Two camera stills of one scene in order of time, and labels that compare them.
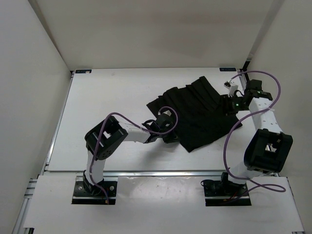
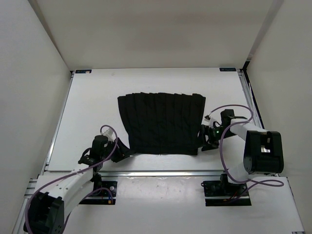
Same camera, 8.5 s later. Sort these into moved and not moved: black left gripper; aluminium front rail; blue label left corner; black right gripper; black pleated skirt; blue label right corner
Moved: black pleated skirt; black right gripper; black left gripper
Not moved: blue label right corner; blue label left corner; aluminium front rail
